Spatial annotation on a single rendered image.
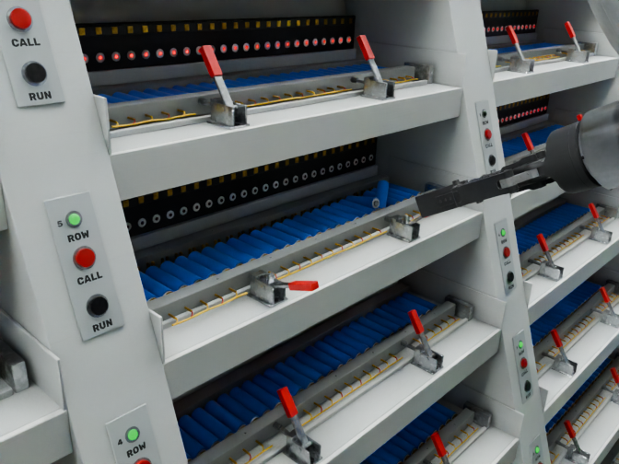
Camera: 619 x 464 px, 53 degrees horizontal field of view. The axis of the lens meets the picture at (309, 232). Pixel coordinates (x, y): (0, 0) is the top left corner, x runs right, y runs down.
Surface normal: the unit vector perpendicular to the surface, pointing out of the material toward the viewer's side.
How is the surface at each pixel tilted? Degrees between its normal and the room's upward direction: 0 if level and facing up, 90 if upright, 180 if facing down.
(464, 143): 90
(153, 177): 109
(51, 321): 90
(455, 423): 19
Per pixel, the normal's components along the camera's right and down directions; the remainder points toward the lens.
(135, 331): 0.70, -0.03
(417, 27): -0.69, 0.26
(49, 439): 0.73, 0.29
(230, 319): 0.04, -0.92
